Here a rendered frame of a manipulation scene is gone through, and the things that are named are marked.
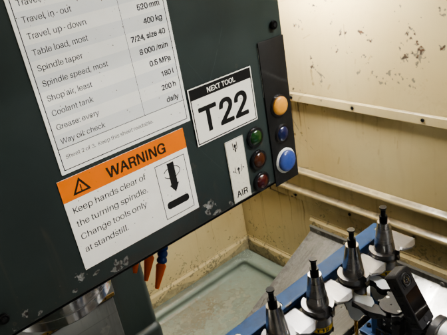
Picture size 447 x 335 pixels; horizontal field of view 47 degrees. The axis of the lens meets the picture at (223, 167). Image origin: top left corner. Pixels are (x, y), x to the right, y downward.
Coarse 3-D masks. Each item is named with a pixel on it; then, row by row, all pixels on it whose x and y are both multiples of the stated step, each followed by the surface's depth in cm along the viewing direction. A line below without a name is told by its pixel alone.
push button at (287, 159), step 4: (284, 152) 70; (288, 152) 70; (292, 152) 71; (280, 156) 70; (284, 156) 70; (288, 156) 70; (292, 156) 71; (280, 160) 70; (284, 160) 70; (288, 160) 70; (292, 160) 71; (280, 164) 70; (284, 164) 70; (288, 164) 70; (292, 164) 71; (280, 168) 70; (284, 168) 70; (288, 168) 71
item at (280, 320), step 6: (270, 312) 89; (276, 312) 89; (282, 312) 90; (270, 318) 90; (276, 318) 89; (282, 318) 90; (270, 324) 90; (276, 324) 90; (282, 324) 90; (270, 330) 91; (276, 330) 90; (282, 330) 90; (288, 330) 91
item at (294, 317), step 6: (288, 312) 99; (294, 312) 99; (300, 312) 98; (288, 318) 97; (294, 318) 97; (300, 318) 97; (306, 318) 97; (312, 318) 96; (294, 324) 96; (300, 324) 95; (306, 324) 95; (312, 324) 95; (300, 330) 94; (306, 330) 94; (312, 330) 94
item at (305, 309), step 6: (330, 300) 99; (306, 306) 98; (330, 306) 97; (306, 312) 97; (312, 312) 96; (318, 312) 96; (324, 312) 96; (330, 312) 98; (318, 318) 97; (324, 318) 97
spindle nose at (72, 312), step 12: (96, 288) 72; (108, 288) 76; (84, 300) 70; (96, 300) 72; (60, 312) 69; (72, 312) 70; (84, 312) 71; (36, 324) 69; (48, 324) 69; (60, 324) 70
